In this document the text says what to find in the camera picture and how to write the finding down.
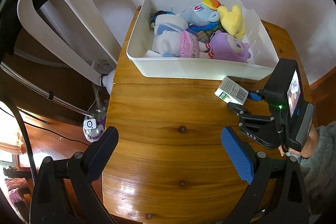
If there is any small white barcode box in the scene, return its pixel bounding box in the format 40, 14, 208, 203
214, 76, 248, 105

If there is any yellow plush toy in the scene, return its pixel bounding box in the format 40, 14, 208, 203
217, 5, 245, 40

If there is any rainbow pony plush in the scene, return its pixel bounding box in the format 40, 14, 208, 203
181, 0, 222, 33

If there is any grey fuzzy sleeve forearm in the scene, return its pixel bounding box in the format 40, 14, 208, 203
300, 122, 335, 215

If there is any right hand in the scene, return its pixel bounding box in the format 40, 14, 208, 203
278, 126, 319, 158

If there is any white plastic storage bin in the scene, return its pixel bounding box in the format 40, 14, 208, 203
126, 0, 278, 81

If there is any purple plush toy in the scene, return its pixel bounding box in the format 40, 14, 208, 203
206, 31, 251, 63

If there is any purple round gadget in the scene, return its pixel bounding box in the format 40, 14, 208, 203
83, 106, 107, 143

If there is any plaid cloth plush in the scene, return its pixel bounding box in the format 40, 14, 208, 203
195, 31, 215, 44

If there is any metal rod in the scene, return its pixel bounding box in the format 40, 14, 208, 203
1, 62, 94, 118

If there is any white bladeless fan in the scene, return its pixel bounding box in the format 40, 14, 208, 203
17, 0, 121, 92

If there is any black cable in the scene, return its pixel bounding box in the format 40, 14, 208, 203
0, 97, 91, 183

